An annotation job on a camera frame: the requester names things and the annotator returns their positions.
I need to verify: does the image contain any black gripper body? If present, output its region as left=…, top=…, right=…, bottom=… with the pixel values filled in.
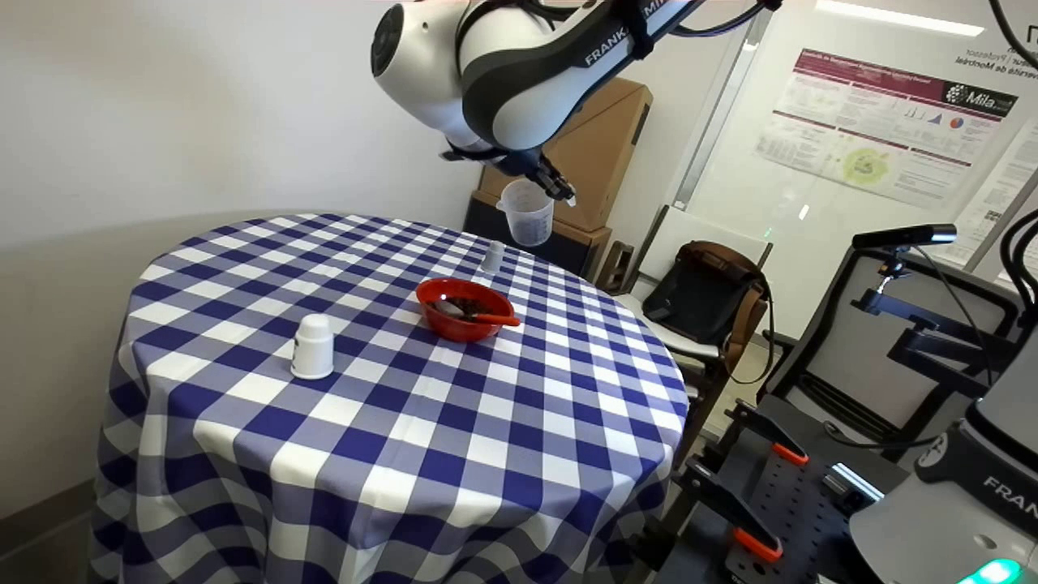
left=489, top=144, right=556, bottom=181

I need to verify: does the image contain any red plastic bowl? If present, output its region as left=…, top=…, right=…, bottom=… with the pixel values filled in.
left=412, top=274, right=527, bottom=346

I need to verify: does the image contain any large brown cardboard box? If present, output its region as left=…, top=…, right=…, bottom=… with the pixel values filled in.
left=471, top=74, right=656, bottom=251

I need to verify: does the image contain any black cabinet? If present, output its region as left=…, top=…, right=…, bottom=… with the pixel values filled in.
left=464, top=192, right=617, bottom=285

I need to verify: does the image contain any black brown bag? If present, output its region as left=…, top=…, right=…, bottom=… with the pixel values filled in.
left=643, top=237, right=771, bottom=349

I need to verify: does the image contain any wooden chair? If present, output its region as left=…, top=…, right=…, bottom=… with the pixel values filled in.
left=596, top=205, right=786, bottom=456

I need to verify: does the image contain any white whiteboard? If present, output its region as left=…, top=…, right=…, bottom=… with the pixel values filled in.
left=667, top=0, right=1038, bottom=339

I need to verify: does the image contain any small white cup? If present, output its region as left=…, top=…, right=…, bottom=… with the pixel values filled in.
left=288, top=311, right=338, bottom=383

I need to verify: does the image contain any blue white checkered tablecloth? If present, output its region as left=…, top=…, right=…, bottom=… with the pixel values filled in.
left=88, top=207, right=696, bottom=584

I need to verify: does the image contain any research poster maroon header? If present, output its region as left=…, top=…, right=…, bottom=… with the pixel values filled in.
left=755, top=45, right=1023, bottom=211

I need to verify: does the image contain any black perforated mounting table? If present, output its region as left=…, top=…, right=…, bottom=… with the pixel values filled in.
left=646, top=417, right=912, bottom=584

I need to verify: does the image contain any white paper poster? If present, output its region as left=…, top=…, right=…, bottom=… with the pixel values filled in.
left=955, top=115, right=1038, bottom=271

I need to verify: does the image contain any black clamp orange handle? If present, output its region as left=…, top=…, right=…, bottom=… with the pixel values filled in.
left=725, top=397, right=812, bottom=471
left=680, top=456, right=787, bottom=566

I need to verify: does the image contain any black metal stand frame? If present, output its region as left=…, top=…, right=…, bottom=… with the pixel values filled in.
left=771, top=223, right=1031, bottom=456

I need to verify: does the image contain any black cable loop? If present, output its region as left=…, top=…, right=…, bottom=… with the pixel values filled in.
left=999, top=207, right=1038, bottom=317

